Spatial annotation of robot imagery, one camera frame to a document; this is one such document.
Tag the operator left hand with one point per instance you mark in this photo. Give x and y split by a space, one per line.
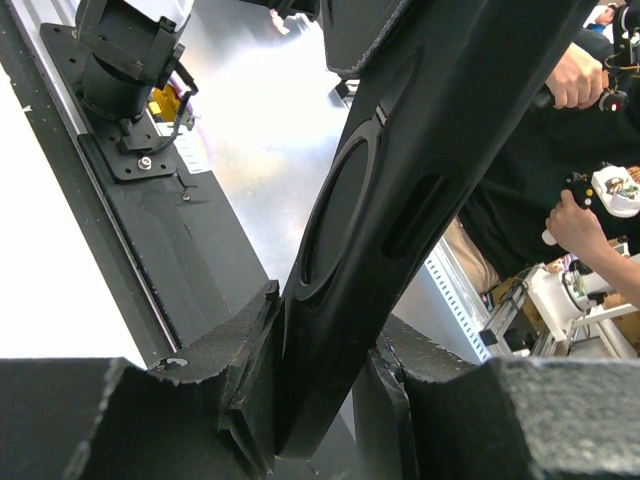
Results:
578 79

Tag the operator black shirt torso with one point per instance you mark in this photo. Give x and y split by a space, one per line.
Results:
498 232

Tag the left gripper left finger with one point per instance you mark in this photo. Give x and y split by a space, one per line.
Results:
206 412

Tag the phone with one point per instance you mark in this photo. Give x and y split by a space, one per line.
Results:
383 207

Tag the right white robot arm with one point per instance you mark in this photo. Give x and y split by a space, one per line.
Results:
134 47

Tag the operator right hand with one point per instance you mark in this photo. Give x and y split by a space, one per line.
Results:
578 231

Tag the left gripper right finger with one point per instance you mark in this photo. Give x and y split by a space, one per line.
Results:
422 412

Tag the right white cable duct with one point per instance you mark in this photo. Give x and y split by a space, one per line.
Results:
462 303

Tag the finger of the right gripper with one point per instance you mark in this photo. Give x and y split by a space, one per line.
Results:
354 31

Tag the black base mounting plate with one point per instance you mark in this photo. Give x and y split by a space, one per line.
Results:
175 255

